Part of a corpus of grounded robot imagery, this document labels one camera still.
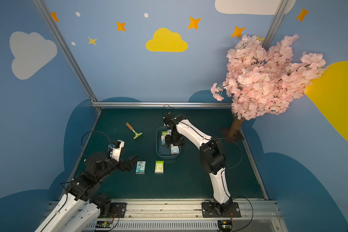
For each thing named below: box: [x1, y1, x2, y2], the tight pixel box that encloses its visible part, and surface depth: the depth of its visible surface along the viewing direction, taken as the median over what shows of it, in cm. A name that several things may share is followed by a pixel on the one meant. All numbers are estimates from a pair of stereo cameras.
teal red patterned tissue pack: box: [135, 160, 146, 174], surface depth 89 cm
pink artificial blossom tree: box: [210, 35, 326, 138], surface depth 67 cm
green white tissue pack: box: [154, 160, 164, 174], surface depth 90 cm
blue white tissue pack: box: [160, 135, 167, 145], surface depth 100 cm
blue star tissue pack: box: [170, 144, 180, 155], surface depth 94 cm
